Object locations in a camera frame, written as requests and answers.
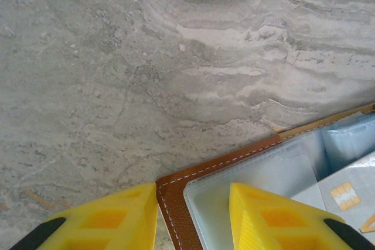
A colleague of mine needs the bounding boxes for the grey credit card gold chip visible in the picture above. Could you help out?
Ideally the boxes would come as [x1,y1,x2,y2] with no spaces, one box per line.
[289,150,375,246]

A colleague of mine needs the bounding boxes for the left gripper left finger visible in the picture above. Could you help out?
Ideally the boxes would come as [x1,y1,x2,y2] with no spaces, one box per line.
[10,182,159,250]

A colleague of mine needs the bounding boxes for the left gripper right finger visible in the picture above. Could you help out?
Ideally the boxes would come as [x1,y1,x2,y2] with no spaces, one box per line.
[229,182,375,250]

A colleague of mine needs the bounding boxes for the brown leather card holder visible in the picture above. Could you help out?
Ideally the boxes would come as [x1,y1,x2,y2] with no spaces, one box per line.
[154,101,375,250]

